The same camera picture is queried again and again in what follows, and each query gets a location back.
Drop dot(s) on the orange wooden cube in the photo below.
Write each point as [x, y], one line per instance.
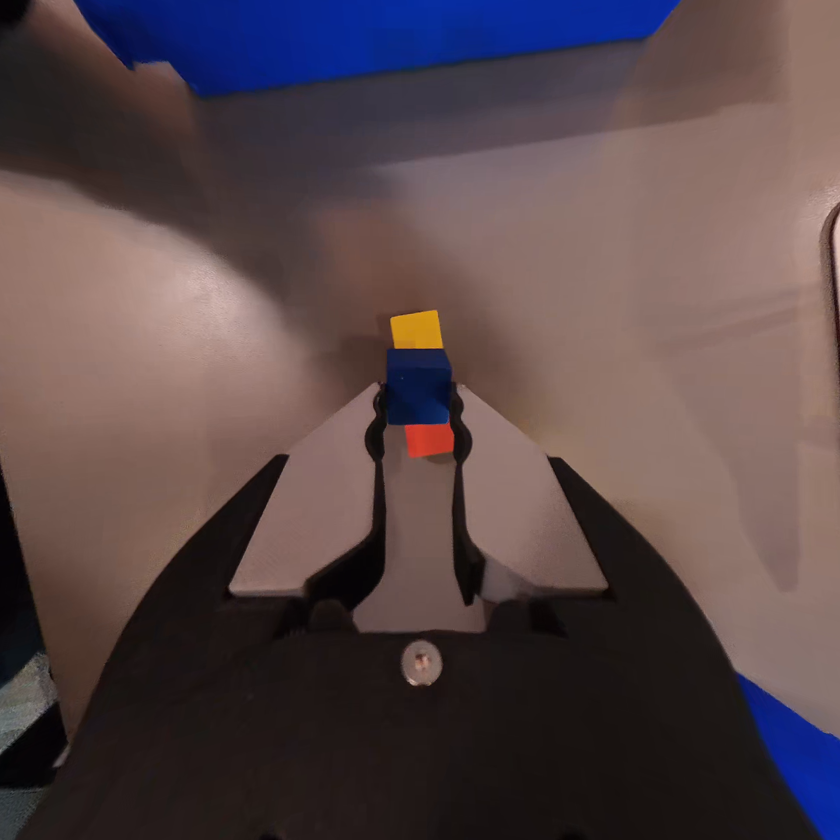
[430, 441]

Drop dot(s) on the blue plastic bin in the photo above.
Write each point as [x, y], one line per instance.
[800, 774]
[394, 39]

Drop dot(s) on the yellow wooden cube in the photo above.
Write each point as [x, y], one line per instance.
[417, 330]

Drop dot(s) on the grey desk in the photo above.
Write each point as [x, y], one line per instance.
[623, 295]

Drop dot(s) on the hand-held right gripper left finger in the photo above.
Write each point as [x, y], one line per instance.
[315, 518]

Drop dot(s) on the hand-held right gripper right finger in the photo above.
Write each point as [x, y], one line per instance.
[525, 518]

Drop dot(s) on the blue wooden cube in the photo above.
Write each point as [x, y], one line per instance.
[417, 387]

